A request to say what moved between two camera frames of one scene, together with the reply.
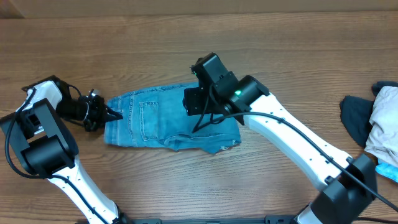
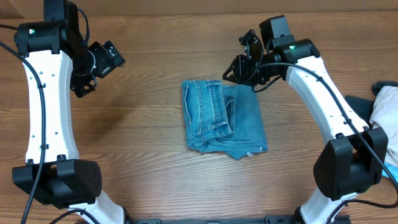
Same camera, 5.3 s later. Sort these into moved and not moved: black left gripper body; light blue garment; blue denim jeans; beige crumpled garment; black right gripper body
Moved: blue denim jeans; black right gripper body; black left gripper body
Not moved: light blue garment; beige crumpled garment
